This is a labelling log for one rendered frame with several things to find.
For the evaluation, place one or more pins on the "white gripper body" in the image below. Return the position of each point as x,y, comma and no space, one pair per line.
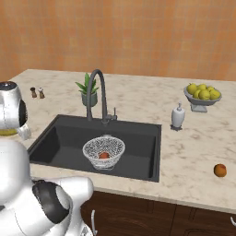
24,132

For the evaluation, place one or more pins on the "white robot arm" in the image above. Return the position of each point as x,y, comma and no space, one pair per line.
18,190

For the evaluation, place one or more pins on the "yellow banana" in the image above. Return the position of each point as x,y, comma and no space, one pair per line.
7,132

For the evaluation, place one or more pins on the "dark grey sink basin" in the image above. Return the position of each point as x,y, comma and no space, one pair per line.
64,144

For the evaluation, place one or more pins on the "dark grey arched faucet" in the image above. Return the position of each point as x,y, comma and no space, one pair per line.
103,92

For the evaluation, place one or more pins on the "dark brown pepper shaker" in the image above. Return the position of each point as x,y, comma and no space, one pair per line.
33,92

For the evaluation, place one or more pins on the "brown shaker with white top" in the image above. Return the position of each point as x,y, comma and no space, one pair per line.
41,93

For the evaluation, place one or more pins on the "green plant in grey pot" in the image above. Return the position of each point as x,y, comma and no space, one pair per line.
86,89

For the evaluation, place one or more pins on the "reddish round fruit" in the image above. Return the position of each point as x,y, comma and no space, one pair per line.
104,155

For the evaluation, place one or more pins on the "dark brown cabinet door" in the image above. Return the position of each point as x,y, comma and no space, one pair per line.
206,222
132,218

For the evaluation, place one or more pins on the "white soap dispenser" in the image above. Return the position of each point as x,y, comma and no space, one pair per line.
178,116

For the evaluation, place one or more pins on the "yellow-green pear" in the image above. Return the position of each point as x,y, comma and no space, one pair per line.
210,88
202,87
215,94
204,95
192,88

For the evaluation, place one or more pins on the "grey footed fruit bowl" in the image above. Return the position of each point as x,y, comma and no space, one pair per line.
201,103

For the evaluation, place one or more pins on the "round orange fruit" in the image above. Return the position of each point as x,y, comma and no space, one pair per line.
220,171

